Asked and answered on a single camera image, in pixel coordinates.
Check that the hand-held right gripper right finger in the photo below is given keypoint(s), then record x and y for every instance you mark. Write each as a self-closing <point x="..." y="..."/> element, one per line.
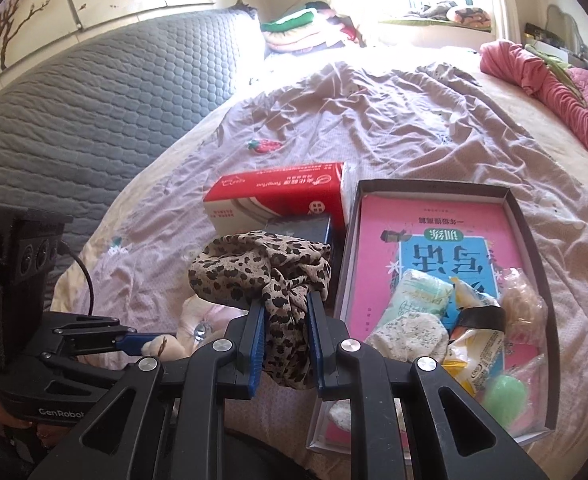
<point x="319" y="340"/>

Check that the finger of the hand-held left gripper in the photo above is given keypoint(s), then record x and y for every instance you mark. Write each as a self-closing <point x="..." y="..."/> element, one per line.
<point x="131" y="344"/>
<point x="93" y="329"/>

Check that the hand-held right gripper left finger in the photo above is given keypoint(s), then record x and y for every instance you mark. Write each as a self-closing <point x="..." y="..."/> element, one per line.
<point x="256" y="345"/>

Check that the cream plush toy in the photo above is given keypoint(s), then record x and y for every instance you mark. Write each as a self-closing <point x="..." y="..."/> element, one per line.
<point x="173" y="347"/>

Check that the leopard print scrunchie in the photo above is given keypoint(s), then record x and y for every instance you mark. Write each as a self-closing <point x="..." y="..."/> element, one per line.
<point x="254" y="265"/>

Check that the white floral scrunchie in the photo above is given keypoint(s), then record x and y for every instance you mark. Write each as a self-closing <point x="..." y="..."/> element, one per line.
<point x="409" y="332"/>

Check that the yellow snack packet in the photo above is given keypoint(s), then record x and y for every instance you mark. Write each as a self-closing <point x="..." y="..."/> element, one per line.
<point x="474" y="355"/>

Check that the dark cardboard box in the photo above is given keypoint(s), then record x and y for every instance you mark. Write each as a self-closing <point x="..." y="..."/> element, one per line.
<point x="526" y="240"/>

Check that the pink towel packet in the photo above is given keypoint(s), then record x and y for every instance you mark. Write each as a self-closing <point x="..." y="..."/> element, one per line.
<point x="208" y="317"/>

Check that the green white tissue packet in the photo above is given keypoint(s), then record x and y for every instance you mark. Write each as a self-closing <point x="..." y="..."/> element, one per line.
<point x="419" y="295"/>

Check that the pink book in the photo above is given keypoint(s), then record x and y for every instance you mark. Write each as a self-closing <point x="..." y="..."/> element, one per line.
<point x="389" y="220"/>

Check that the red tissue pack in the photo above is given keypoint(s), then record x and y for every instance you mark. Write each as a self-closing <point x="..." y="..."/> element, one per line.
<point x="274" y="195"/>

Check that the black fabric band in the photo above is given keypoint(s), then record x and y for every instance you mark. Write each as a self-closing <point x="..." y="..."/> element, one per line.
<point x="479" y="317"/>

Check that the green ball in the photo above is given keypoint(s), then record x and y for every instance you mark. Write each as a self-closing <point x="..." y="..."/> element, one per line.
<point x="506" y="395"/>

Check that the small clear bag beige item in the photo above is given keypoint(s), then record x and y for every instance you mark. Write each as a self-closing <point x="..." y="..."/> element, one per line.
<point x="519" y="300"/>

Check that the grey quilted mattress pad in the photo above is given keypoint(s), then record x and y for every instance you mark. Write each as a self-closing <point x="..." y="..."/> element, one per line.
<point x="98" y="110"/>

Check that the mauve printed blanket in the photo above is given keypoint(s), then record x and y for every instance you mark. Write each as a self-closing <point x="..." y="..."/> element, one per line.
<point x="399" y="125"/>

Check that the cream bed sheet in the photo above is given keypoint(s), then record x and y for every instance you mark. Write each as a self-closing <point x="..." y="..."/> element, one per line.
<point x="519" y="105"/>

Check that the stack of folded blankets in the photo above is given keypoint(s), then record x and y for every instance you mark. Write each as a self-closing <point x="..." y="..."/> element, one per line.
<point x="294" y="30"/>

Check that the green window sill mat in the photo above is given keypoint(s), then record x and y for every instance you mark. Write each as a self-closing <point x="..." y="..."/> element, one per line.
<point x="424" y="24"/>

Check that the pink quilt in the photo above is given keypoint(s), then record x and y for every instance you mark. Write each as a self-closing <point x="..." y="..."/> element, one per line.
<point x="574" y="95"/>

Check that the brown patterned cushion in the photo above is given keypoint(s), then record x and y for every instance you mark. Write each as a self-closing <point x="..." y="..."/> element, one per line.
<point x="469" y="16"/>

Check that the arched vanity mirror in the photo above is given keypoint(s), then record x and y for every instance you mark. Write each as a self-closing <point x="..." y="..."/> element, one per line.
<point x="559" y="20"/>

